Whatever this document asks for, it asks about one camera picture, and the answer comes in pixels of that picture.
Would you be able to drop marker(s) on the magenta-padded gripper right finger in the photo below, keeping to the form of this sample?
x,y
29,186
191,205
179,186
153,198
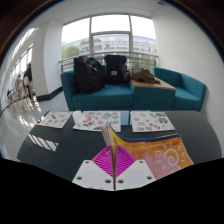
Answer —
x,y
138,176

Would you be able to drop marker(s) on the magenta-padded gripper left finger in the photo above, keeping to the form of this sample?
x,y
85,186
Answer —
x,y
90,176

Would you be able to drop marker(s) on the orange pink printed towel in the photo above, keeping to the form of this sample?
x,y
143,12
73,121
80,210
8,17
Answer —
x,y
166,153

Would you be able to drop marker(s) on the wide white sticker sheet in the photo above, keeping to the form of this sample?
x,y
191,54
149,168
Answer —
x,y
96,120

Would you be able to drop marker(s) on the small white sticker sheet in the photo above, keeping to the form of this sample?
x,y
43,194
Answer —
x,y
55,119

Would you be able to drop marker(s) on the teal two-seat sofa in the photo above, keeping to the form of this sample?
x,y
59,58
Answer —
x,y
103,98

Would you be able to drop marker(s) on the teal wood-topped side table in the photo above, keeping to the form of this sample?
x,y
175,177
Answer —
x,y
153,98

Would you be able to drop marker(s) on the teal armchair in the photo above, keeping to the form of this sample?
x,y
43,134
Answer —
x,y
190,91

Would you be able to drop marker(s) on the large black backpack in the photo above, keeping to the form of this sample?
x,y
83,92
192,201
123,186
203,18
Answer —
x,y
87,75

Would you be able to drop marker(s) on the brown crumpled jacket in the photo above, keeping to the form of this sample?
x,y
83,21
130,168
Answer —
x,y
143,75

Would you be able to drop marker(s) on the black backpack with label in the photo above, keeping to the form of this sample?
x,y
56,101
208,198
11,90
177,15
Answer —
x,y
115,68

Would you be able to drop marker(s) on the metal balcony railing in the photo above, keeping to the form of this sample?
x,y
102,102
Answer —
x,y
66,61

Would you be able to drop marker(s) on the person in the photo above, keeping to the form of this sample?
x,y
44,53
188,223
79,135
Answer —
x,y
18,83
28,75

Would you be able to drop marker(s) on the large grey-framed window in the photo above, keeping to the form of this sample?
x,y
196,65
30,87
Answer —
x,y
110,31

